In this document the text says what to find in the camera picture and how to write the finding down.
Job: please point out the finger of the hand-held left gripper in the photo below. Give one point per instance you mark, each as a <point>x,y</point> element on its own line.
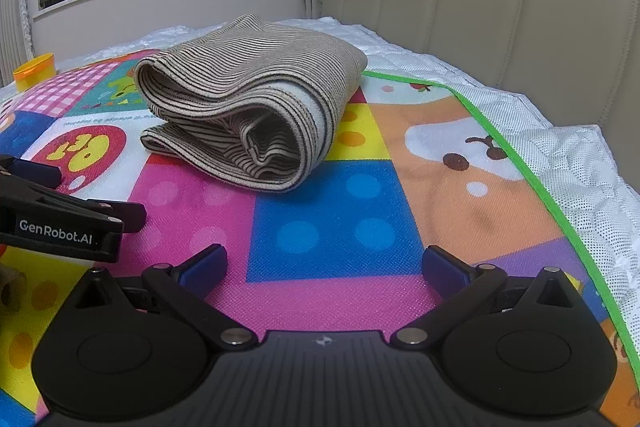
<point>100,209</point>
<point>35,174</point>

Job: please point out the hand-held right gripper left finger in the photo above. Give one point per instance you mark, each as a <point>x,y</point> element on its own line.
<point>204,269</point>

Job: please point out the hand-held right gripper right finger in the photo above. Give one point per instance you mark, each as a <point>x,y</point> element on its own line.
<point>444,269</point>

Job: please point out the beige striped sweater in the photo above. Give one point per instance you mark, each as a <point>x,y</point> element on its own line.
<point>240,67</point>

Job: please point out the person's left hand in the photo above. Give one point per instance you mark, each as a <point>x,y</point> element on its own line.
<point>11,284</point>

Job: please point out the yellow plastic cup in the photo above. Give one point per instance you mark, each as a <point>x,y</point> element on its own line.
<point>35,72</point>

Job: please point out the colourful printed play mat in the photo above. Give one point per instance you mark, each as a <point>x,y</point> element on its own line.
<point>325,227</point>

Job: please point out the white textured curtain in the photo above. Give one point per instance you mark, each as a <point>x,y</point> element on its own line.
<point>15,7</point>

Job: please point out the white quilted mattress cover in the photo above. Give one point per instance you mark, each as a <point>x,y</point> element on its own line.
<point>590,167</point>

